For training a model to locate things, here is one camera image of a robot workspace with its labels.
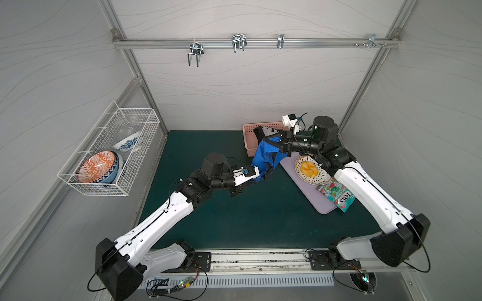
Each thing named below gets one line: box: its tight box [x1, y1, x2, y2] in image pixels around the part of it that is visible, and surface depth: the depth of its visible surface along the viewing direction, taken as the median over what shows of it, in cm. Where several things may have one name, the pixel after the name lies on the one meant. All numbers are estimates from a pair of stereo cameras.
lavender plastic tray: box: [279, 151, 338, 216], surface depth 96 cm
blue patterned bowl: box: [112, 130, 142, 152], surface depth 65 cm
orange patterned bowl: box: [77, 151, 115, 184], surface depth 61 cm
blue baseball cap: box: [251, 136, 289, 182], surface depth 64 cm
